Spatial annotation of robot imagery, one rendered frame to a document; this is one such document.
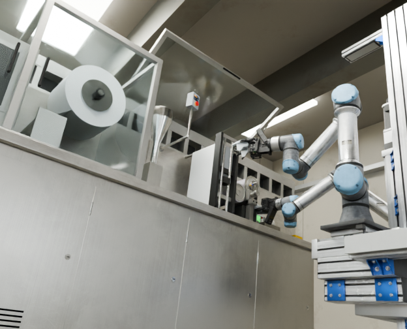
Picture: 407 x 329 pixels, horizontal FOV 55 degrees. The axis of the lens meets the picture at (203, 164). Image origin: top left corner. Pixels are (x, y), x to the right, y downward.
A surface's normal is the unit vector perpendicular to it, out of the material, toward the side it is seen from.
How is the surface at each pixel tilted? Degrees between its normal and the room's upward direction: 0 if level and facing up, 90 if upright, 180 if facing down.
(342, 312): 90
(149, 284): 90
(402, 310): 90
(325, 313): 90
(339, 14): 180
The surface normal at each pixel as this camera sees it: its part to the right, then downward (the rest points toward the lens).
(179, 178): 0.65, -0.23
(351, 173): -0.48, -0.27
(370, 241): -0.80, -0.32
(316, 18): -0.11, 0.91
